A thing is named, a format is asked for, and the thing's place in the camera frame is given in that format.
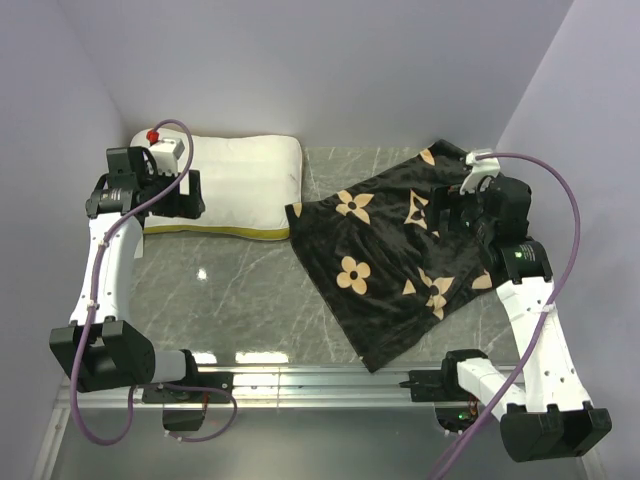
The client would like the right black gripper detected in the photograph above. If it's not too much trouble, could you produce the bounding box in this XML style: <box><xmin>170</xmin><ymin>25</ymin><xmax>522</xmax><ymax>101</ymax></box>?
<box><xmin>423</xmin><ymin>181</ymin><xmax>496</xmax><ymax>242</ymax></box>

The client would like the white pillow with yellow piping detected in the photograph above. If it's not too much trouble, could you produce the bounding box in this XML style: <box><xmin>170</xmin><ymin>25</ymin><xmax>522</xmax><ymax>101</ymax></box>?
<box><xmin>144</xmin><ymin>135</ymin><xmax>303</xmax><ymax>241</ymax></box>

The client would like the black pillowcase with tan flowers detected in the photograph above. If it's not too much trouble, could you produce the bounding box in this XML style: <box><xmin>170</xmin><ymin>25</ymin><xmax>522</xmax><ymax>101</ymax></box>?
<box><xmin>285</xmin><ymin>140</ymin><xmax>498</xmax><ymax>372</ymax></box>

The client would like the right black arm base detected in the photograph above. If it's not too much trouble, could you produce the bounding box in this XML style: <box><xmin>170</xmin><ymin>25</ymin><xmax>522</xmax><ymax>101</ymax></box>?
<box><xmin>399</xmin><ymin>370</ymin><xmax>479</xmax><ymax>434</ymax></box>

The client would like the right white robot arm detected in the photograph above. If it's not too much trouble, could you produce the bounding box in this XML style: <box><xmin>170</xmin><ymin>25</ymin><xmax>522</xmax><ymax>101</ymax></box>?
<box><xmin>440</xmin><ymin>174</ymin><xmax>612</xmax><ymax>462</ymax></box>

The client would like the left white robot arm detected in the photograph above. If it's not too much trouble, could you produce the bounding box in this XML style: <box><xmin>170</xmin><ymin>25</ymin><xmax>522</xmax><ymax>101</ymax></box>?
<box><xmin>49</xmin><ymin>138</ymin><xmax>205</xmax><ymax>402</ymax></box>

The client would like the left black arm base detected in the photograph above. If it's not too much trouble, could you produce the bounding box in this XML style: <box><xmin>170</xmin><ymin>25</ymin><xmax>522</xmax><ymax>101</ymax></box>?
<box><xmin>141</xmin><ymin>372</ymin><xmax>238</xmax><ymax>443</ymax></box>

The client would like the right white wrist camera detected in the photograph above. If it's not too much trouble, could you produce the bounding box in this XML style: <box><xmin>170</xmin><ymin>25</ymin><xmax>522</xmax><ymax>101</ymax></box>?
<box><xmin>459</xmin><ymin>149</ymin><xmax>500</xmax><ymax>195</ymax></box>

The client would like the aluminium mounting rail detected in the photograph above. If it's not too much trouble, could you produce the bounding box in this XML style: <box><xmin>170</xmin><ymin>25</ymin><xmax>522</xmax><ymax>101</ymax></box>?
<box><xmin>78</xmin><ymin>364</ymin><xmax>469</xmax><ymax>410</ymax></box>

